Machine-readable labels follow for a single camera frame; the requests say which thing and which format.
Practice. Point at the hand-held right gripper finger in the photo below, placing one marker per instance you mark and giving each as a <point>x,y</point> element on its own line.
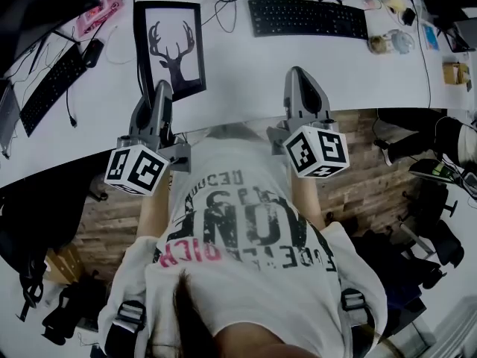
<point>313,99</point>
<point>292,91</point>

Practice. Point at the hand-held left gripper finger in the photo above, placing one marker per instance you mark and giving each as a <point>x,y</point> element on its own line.
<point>139,119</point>
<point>163,110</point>

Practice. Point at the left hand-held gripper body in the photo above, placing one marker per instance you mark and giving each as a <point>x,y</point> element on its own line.
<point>138,166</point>

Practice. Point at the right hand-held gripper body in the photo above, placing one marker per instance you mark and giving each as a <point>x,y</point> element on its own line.
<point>316,151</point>

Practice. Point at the framed deer picture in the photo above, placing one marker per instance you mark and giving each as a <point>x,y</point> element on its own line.
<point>171,21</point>

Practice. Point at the person's left forearm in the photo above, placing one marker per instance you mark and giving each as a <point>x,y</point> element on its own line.
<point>156,215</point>

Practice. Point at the person's right forearm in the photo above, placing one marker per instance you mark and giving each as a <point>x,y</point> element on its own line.
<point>307,203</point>

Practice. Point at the black keyboard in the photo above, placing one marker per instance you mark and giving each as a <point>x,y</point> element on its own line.
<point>52,88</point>
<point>309,19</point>

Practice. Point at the black computer mouse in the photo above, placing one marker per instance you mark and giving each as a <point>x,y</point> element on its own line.
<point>92,52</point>

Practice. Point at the small glass jar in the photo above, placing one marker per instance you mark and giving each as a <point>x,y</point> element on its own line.
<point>379,45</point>

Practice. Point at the pink wipes packet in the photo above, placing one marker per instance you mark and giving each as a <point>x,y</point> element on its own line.
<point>98,11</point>

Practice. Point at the black power adapter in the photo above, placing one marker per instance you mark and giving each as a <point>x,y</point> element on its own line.
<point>408,17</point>

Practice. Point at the cream coloured object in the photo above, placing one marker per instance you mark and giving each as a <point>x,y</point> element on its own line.
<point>395,3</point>

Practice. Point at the blue card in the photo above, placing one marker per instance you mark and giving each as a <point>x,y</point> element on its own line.
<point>431,37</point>

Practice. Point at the operator in white clothing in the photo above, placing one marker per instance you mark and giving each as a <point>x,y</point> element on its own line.
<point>242,274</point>

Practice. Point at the small cardboard box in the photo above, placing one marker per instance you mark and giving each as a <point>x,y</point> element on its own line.
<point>455,74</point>

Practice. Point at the large black curved monitor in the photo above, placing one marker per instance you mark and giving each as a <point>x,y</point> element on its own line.
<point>26,9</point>

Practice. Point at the dark laptop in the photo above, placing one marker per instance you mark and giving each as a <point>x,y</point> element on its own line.
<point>462,36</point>

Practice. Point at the white slatted panel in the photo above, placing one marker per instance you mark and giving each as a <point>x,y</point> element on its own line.
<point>458,330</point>

